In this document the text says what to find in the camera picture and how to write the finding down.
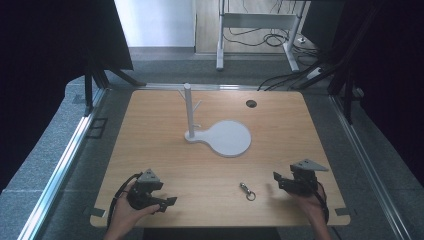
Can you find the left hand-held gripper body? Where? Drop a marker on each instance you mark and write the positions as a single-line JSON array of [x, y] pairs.
[[142, 194]]

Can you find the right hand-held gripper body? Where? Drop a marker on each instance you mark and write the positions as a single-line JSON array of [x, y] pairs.
[[305, 178]]

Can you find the white peg stand round base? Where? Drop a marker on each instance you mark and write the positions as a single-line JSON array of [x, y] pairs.
[[226, 137]]

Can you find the person's left hand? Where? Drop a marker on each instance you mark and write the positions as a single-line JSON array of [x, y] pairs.
[[126, 213]]

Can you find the person's right hand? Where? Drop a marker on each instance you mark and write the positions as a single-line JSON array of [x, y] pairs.
[[310, 203]]

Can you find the grey tape piece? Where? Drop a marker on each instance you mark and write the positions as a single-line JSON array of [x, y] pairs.
[[342, 211], [95, 211]]

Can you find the black metal stand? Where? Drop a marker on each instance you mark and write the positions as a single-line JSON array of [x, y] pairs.
[[348, 96], [88, 90]]

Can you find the white power strip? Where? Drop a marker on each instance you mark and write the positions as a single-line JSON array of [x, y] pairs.
[[314, 73]]

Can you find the dark curtain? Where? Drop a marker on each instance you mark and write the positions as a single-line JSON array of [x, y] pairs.
[[393, 83], [43, 66]]

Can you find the aluminium rail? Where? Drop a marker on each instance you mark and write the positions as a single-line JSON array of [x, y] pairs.
[[58, 170], [366, 166]]

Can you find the white metal desk frame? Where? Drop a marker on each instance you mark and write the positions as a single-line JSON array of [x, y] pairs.
[[256, 20]]

